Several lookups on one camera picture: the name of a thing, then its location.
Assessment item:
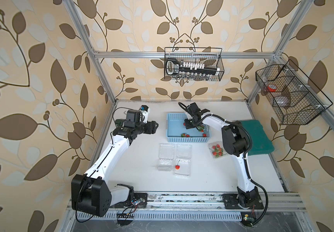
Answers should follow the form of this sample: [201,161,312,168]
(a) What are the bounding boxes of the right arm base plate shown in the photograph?
[222,193,264,210]

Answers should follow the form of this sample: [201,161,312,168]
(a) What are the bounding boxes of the green plastic tool case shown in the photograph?
[239,120,275,156]

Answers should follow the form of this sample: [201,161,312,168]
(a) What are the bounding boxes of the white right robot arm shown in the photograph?
[178,102,260,208]

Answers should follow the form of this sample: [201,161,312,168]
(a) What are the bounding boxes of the clear lidded jar in basket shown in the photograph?
[274,95,291,107]

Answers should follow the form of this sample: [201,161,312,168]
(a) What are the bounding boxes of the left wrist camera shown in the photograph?
[139,105,150,123]

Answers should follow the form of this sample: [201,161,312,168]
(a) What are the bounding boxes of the black wire basket on right wall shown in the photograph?
[255,59,333,125]

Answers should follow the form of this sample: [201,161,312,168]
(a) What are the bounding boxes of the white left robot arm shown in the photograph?
[71,121,158,217]

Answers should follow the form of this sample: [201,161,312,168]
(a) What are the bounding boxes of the black wire basket on wall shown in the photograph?
[255,59,333,125]
[164,47,225,82]

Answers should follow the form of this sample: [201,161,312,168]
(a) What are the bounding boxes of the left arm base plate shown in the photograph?
[110,192,148,209]

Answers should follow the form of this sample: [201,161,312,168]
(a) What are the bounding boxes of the red tape roll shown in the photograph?
[266,84,278,92]

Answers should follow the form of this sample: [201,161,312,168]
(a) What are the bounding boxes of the strawberries in basket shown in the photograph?
[181,122,208,138]

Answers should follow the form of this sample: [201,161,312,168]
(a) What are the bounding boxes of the packed red strawberries cluster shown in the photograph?
[211,144,224,158]

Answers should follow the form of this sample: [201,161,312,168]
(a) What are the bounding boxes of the black socket set holder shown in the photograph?
[164,59,223,76]

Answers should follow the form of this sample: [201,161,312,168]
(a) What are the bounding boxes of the clear clamshell container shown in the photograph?
[174,144,192,178]
[208,141,228,159]
[157,143,175,171]

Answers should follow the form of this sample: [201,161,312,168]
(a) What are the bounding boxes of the light blue perforated plastic basket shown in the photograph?
[166,113,210,143]

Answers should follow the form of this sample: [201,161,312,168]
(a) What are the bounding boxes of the black wire basket on back wall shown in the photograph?
[164,47,225,82]

